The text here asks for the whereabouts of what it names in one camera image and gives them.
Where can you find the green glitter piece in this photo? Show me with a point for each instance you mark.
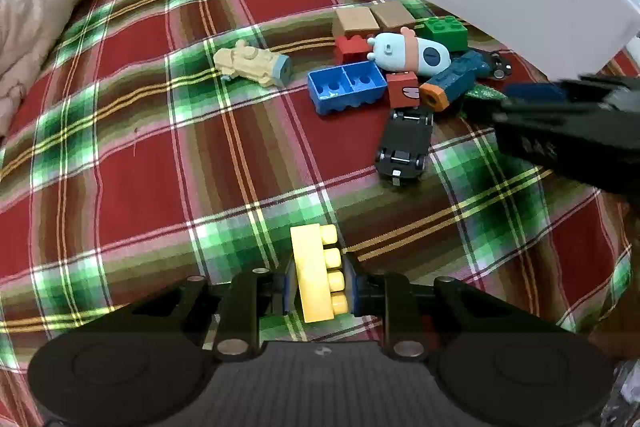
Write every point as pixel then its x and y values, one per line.
pixel 482 94

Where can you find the red printed toy cube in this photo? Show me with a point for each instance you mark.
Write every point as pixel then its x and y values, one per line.
pixel 404 89

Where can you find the yellow toy brick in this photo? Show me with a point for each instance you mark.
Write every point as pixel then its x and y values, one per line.
pixel 312 277

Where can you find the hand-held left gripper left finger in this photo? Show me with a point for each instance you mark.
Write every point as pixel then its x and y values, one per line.
pixel 286 289

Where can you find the black toy car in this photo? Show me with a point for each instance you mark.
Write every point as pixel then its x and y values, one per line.
pixel 497 64
pixel 405 142

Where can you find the red toy brick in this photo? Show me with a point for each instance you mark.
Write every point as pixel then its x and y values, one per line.
pixel 347 48

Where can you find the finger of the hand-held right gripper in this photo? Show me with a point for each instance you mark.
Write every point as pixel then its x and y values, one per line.
pixel 537 92
pixel 540 139

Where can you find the cream toy train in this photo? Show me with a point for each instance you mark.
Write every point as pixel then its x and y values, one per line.
pixel 250 62

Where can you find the light blue pig figure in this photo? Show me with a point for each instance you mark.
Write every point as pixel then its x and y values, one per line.
pixel 400 52

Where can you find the brown wooden block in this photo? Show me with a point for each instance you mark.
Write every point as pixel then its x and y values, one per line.
pixel 395 14
pixel 355 21

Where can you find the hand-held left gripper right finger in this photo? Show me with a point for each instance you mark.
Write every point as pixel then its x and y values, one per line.
pixel 353 284

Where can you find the red green plaid blanket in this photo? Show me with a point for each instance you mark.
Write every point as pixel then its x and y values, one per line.
pixel 150 157

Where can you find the blue orange toy piece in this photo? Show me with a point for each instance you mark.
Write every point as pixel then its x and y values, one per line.
pixel 452 79

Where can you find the blue toy brick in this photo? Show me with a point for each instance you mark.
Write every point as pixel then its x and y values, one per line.
pixel 345 84

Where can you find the green toy brick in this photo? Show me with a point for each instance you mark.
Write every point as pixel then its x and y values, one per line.
pixel 445 29

